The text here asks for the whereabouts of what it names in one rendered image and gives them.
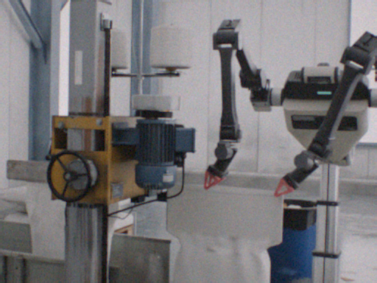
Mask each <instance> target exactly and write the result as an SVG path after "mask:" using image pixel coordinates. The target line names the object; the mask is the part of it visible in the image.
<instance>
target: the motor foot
mask: <svg viewBox="0 0 377 283"><path fill-rule="evenodd" d="M112 142H113V144H112V147H123V146H127V145H129V144H137V128H136V127H129V122H113V123H112ZM138 144H139V129H138Z"/></svg>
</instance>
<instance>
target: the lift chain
mask: <svg viewBox="0 0 377 283"><path fill-rule="evenodd" d="M104 65H105V67H104V96H103V100H104V104H103V109H104V112H103V117H106V116H109V100H110V95H109V92H110V28H105V59H104ZM105 140H106V130H103V151H105ZM107 214H108V205H105V204H102V283H107V281H108V276H107V274H108V263H107V255H108V252H107V247H108V242H107V239H108V218H107V217H106V215H107Z"/></svg>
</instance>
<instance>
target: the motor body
mask: <svg viewBox="0 0 377 283"><path fill-rule="evenodd" d="M136 122H137V123H138V124H136V125H135V127H136V128H137V144H135V160H137V161H138V163H137V164H135V168H134V171H135V183H136V184H137V186H138V187H140V188H142V189H171V188H172V187H173V186H174V185H175V182H176V174H177V166H176V165H174V150H173V149H174V130H175V124H177V120H176V119H137V120H136ZM138 129H139V144H138Z"/></svg>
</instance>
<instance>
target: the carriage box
mask: <svg viewBox="0 0 377 283"><path fill-rule="evenodd" d="M137 119H148V118H142V117H140V116H106V117H68V115H52V154H55V155H56V154H57V153H58V152H60V151H62V150H67V128H79V129H95V130H106V140H105V151H98V152H97V151H84V150H75V151H77V152H79V153H80V154H82V155H83V156H84V157H85V158H86V159H87V160H90V161H92V162H93V164H94V165H95V166H96V171H97V178H96V182H95V184H94V185H93V186H91V189H90V190H89V192H88V194H87V195H86V196H85V197H84V198H83V199H82V200H79V201H78V202H87V203H99V204H105V205H110V204H112V203H117V202H119V201H122V200H127V199H130V198H134V197H137V196H139V195H144V194H146V193H147V189H142V188H140V187H138V186H137V184H136V183H135V171H134V168H135V164H137V163H138V161H137V160H135V145H134V144H129V145H127V146H123V147H112V144H113V141H112V123H113V122H129V127H135V125H136V124H138V123H137V122H136V120H137ZM77 159H78V157H76V156H73V155H64V156H61V157H60V160H61V161H62V162H63V164H64V165H65V168H66V165H67V164H68V163H69V162H71V161H72V160H77ZM63 173H65V171H64V170H63V168H62V167H61V166H60V163H59V162H58V161H57V160H56V162H55V163H54V165H53V167H52V183H53V185H54V188H55V189H56V190H57V191H58V192H59V193H60V194H62V193H63V189H64V186H65V183H66V182H65V180H64V179H63ZM117 184H124V194H123V195H122V196H121V197H119V198H114V199H112V196H113V186H115V185H117ZM83 190H84V189H72V188H71V187H70V186H68V188H67V190H66V192H65V196H64V197H68V198H73V197H77V196H78V195H80V194H81V193H82V192H83Z"/></svg>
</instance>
